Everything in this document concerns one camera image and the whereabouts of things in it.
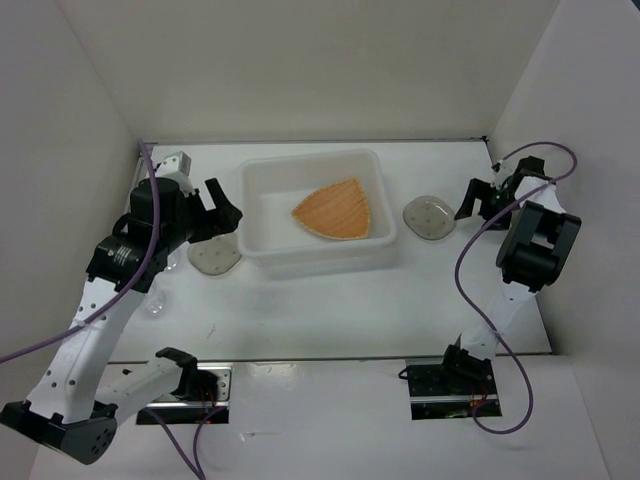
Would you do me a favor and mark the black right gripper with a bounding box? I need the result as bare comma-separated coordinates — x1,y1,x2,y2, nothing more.
454,178,521,231

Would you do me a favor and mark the translucent white plastic bin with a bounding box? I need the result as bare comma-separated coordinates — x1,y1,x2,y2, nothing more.
238,149,397,267

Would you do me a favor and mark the smoky glass plate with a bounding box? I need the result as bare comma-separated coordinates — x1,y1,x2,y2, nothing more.
402,196,456,241
187,233,242,276

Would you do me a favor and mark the woven bamboo fan tray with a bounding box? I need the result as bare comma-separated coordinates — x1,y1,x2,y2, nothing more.
291,177,372,241

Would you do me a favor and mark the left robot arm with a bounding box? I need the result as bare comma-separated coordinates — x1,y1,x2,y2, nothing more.
1,178,242,465

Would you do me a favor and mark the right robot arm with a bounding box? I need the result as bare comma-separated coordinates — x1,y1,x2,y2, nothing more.
438,156,581,393

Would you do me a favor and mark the small clear glass dish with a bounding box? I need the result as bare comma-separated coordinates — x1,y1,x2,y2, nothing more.
142,286,166,316

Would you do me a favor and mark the aluminium table edge rail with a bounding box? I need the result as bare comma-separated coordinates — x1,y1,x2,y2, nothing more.
111,138,152,234

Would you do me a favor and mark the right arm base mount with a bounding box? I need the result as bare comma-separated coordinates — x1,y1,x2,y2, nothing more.
397,359,502,421

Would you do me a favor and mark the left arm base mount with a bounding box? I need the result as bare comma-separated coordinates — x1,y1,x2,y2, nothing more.
147,362,233,426

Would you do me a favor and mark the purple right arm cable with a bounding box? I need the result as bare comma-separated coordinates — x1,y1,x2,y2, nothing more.
453,141,579,434

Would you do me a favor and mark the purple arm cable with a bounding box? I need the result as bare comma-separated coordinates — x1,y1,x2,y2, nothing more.
0,139,224,467
453,141,579,434

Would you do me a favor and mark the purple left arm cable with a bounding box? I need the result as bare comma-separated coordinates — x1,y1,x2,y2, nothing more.
0,139,224,467

